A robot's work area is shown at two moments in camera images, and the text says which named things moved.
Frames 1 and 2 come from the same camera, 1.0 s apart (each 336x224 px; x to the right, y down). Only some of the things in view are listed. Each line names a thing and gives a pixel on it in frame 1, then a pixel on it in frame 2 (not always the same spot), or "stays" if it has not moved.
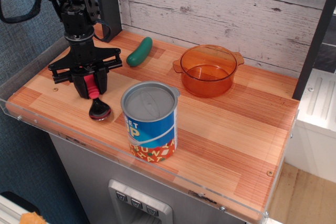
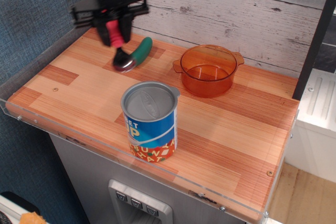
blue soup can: (150, 112) stays
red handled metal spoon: (98, 110) → (122, 61)
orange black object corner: (14, 210) stays
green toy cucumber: (140, 52) stays
